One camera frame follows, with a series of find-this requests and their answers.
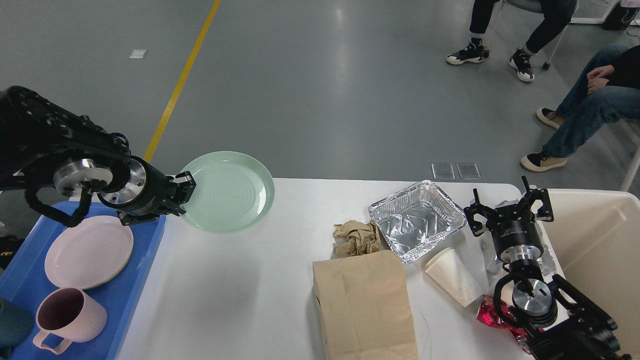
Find beige plastic bin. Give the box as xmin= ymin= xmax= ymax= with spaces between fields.
xmin=544 ymin=188 xmax=640 ymax=360

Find pink mug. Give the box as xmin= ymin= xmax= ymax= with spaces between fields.
xmin=32 ymin=287 xmax=108 ymax=355

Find pink plate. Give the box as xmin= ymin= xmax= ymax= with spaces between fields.
xmin=44 ymin=215 xmax=134 ymax=290

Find floor socket plate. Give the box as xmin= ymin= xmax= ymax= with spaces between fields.
xmin=430 ymin=162 xmax=457 ymax=181
xmin=455 ymin=162 xmax=482 ymax=180

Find person in blue jeans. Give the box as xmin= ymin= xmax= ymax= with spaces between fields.
xmin=519 ymin=44 xmax=640 ymax=173

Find white office chair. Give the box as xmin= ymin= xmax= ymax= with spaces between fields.
xmin=482 ymin=0 xmax=570 ymax=71

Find green plate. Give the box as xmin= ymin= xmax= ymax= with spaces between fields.
xmin=182 ymin=151 xmax=275 ymax=234

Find white paper cup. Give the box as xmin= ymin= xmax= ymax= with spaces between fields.
xmin=425 ymin=247 xmax=483 ymax=307

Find white paper on floor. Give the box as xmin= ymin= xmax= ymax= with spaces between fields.
xmin=128 ymin=48 xmax=148 ymax=60

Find crumpled brown paper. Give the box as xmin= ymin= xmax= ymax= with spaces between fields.
xmin=333 ymin=219 xmax=382 ymax=257

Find dark green mug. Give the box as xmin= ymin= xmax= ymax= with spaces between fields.
xmin=0 ymin=298 xmax=35 ymax=349

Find walking person black trousers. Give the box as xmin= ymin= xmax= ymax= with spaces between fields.
xmin=446 ymin=0 xmax=578 ymax=83

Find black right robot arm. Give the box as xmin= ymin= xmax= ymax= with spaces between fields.
xmin=463 ymin=177 xmax=632 ymax=360

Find red foil wrapper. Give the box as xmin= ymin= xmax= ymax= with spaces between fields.
xmin=477 ymin=294 xmax=531 ymax=355

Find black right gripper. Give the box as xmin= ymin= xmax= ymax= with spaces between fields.
xmin=463 ymin=177 xmax=554 ymax=264

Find floor socket plate left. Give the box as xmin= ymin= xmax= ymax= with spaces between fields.
xmin=430 ymin=162 xmax=457 ymax=181

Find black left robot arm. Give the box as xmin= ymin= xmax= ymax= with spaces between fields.
xmin=0 ymin=85 xmax=197 ymax=228

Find floor socket plate right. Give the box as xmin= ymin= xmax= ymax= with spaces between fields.
xmin=455 ymin=162 xmax=482 ymax=180

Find brown paper bag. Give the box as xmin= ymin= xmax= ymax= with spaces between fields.
xmin=312 ymin=250 xmax=419 ymax=360

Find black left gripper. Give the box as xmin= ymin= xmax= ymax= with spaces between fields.
xmin=98 ymin=156 xmax=197 ymax=226

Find seated person in black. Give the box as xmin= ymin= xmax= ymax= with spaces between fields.
xmin=0 ymin=235 xmax=25 ymax=271

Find aluminium foil tray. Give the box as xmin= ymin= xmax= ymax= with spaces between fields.
xmin=368 ymin=180 xmax=467 ymax=264

